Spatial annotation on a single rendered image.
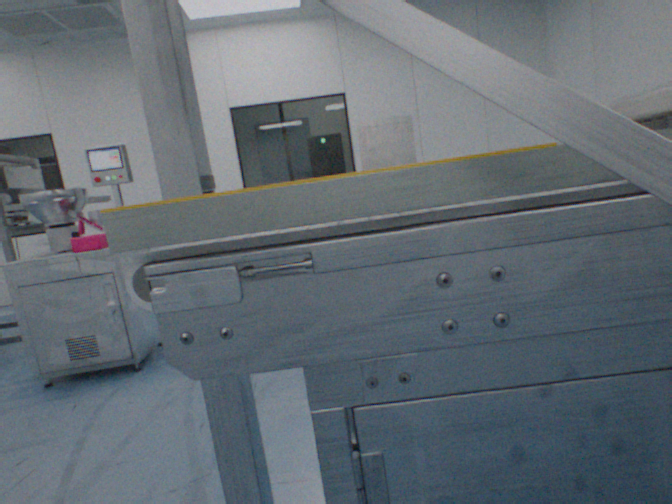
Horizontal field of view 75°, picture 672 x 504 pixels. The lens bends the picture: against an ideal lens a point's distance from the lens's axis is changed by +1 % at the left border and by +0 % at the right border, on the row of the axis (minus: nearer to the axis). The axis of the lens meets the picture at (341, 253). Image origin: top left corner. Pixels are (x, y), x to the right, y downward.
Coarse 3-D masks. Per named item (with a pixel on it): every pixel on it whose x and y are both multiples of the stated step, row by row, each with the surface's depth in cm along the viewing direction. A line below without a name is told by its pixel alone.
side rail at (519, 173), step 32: (480, 160) 31; (512, 160) 31; (544, 160) 31; (576, 160) 31; (256, 192) 32; (288, 192) 32; (320, 192) 32; (352, 192) 32; (384, 192) 32; (416, 192) 32; (448, 192) 32; (480, 192) 32; (512, 192) 32; (128, 224) 33; (160, 224) 33; (192, 224) 33; (224, 224) 32; (256, 224) 32; (288, 224) 32
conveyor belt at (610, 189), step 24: (552, 192) 35; (576, 192) 33; (600, 192) 33; (624, 192) 33; (384, 216) 35; (408, 216) 34; (432, 216) 34; (456, 216) 34; (216, 240) 36; (240, 240) 34; (264, 240) 34; (288, 240) 34
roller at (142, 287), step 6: (174, 258) 37; (180, 258) 38; (186, 258) 39; (144, 264) 35; (138, 270) 34; (138, 276) 34; (144, 276) 34; (132, 282) 35; (138, 282) 35; (144, 282) 35; (150, 282) 34; (138, 288) 35; (144, 288) 35; (150, 288) 34; (138, 294) 35; (144, 294) 35; (144, 300) 35; (150, 300) 35
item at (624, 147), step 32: (320, 0) 31; (352, 0) 29; (384, 0) 28; (384, 32) 28; (416, 32) 27; (448, 32) 26; (448, 64) 26; (480, 64) 25; (512, 64) 24; (512, 96) 24; (544, 96) 23; (576, 96) 23; (544, 128) 24; (576, 128) 23; (608, 128) 22; (640, 128) 21; (608, 160) 22; (640, 160) 21
